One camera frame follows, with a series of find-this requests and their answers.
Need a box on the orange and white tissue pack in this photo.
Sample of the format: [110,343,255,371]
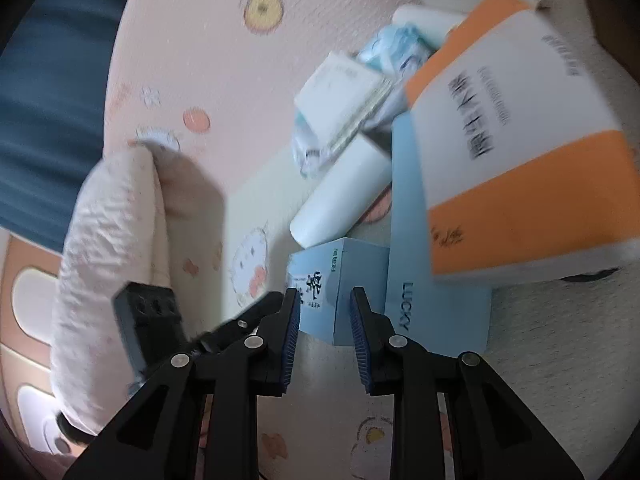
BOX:
[404,0,640,286]

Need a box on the pink cartoon printed mat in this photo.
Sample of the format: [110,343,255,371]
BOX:
[102,0,640,480]

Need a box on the pink quilted pillow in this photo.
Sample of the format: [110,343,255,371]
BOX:
[50,147,226,436]

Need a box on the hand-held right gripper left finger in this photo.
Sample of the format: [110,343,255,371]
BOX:
[62,287,302,480]

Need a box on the orange patterned mat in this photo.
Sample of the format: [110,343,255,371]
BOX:
[0,232,68,461]

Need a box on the light blue flat case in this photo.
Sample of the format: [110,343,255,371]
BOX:
[384,110,493,356]

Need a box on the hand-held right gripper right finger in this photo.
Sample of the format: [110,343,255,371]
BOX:
[349,286,586,480]

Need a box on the small light blue box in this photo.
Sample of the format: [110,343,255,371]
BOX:
[289,236,391,347]

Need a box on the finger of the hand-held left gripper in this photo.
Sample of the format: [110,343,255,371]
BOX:
[199,291,285,357]

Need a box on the blue printed plastic packet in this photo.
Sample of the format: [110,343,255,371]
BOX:
[291,24,436,177]

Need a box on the white tissue packet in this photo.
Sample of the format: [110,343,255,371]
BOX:
[294,51,394,152]

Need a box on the dark blue curtain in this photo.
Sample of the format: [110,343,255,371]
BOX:
[0,0,146,251]

